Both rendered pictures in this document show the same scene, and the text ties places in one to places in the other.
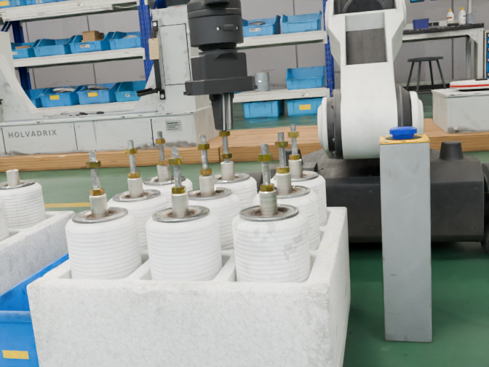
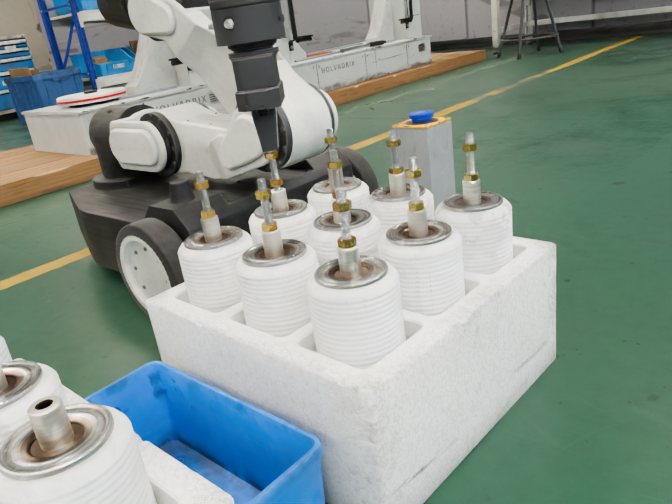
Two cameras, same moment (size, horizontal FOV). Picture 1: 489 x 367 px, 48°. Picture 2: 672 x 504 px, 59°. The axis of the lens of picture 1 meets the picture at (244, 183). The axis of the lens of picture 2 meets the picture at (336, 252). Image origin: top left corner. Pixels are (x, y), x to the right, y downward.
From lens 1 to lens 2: 0.82 m
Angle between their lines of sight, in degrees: 57
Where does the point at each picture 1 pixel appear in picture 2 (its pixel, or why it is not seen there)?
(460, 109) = not seen: hidden behind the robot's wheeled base
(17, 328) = (298, 488)
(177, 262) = (459, 277)
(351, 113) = (296, 116)
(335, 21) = (196, 16)
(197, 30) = (257, 22)
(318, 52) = not seen: outside the picture
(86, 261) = (392, 326)
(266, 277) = (509, 256)
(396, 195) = (438, 172)
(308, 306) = (549, 261)
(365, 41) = not seen: hidden behind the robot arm
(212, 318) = (506, 311)
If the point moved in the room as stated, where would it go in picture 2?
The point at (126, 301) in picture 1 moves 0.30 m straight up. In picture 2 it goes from (456, 338) to (436, 41)
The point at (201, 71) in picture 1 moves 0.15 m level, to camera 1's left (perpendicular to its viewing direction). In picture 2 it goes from (268, 76) to (187, 98)
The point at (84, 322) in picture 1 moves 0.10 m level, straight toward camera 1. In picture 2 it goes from (423, 394) to (527, 393)
